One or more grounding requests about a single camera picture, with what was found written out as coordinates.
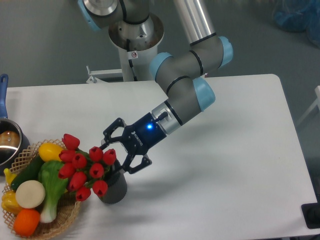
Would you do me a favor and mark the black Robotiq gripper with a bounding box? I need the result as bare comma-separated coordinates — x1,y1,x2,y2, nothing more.
100,112,167,175

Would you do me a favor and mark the red tulip bouquet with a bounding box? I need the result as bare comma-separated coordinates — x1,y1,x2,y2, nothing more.
58,133,117,202

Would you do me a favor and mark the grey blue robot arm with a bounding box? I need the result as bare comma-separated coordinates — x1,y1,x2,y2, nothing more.
78,0,233,174

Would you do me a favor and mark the dark grey ribbed vase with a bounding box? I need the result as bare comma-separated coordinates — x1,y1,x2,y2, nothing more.
99,160,128,204

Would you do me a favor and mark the yellow squash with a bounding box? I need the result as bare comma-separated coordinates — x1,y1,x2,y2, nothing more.
38,142,64,162

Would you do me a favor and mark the green bok choy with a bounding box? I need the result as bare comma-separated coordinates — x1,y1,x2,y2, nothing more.
38,160,68,224

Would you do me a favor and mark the woven wicker basket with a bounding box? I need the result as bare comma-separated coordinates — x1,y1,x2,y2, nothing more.
0,139,81,240

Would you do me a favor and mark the dark green cucumber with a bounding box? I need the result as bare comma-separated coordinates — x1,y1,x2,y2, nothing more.
10,154,45,191

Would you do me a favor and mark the cream round bun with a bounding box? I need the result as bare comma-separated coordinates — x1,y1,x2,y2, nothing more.
15,180,46,209

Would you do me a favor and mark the yellow banana tip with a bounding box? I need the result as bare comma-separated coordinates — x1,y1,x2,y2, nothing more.
3,168,17,186

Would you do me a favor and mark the orange fruit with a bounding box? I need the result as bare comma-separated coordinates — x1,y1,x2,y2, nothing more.
13,209,40,237

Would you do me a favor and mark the yellow bell pepper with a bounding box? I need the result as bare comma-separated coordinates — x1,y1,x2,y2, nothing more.
1,190,23,215

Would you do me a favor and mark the black device at edge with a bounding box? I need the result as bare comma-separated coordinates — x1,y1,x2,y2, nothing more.
301,202,320,229

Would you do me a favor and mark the blue plastic bag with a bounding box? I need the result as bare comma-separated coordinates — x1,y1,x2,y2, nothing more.
272,0,320,47

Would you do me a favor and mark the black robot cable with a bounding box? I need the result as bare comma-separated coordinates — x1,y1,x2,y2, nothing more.
126,38,138,82

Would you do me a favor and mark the blue handled saucepan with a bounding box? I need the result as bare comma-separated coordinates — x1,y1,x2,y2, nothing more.
0,73,30,176

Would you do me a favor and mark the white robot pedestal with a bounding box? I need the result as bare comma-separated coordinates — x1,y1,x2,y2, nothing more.
87,13,164,83

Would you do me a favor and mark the white frame at right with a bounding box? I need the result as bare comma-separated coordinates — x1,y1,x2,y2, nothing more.
296,85,320,127

